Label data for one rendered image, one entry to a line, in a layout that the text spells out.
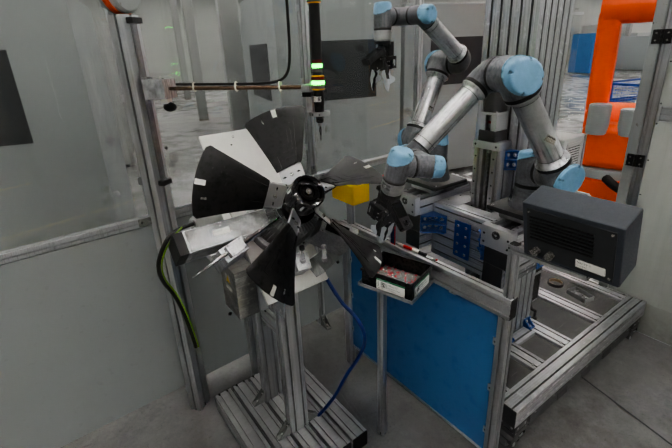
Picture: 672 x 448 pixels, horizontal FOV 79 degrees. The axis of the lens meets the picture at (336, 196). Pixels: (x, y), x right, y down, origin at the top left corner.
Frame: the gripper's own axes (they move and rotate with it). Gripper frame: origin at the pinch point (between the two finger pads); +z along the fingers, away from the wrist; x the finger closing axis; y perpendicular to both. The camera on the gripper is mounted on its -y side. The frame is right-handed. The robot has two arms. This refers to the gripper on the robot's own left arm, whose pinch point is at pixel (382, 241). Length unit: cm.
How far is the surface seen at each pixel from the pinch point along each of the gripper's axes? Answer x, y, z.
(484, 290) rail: -22.1, -31.2, 7.0
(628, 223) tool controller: -19, -56, -41
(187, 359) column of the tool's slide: 55, 49, 89
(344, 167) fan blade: -3.5, 30.0, -13.0
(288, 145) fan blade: 18.8, 36.6, -23.4
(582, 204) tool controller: -22, -44, -38
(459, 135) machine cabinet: -363, 206, 115
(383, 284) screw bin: 0.3, -5.9, 16.0
